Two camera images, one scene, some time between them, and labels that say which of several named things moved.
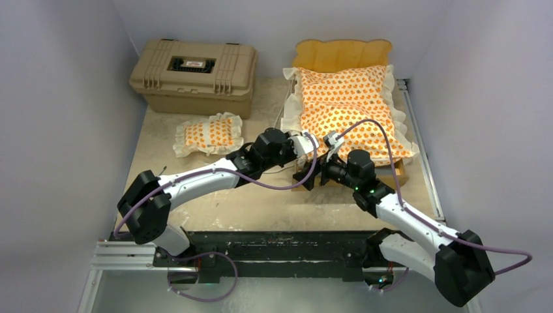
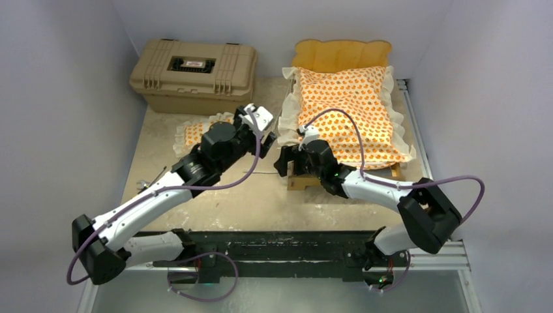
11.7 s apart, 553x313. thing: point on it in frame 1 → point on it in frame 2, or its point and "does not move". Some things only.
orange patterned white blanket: x=358 y=106 does not move
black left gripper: x=293 y=154 → x=239 y=125
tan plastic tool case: x=200 y=78 does not move
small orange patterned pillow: x=220 y=133 does not move
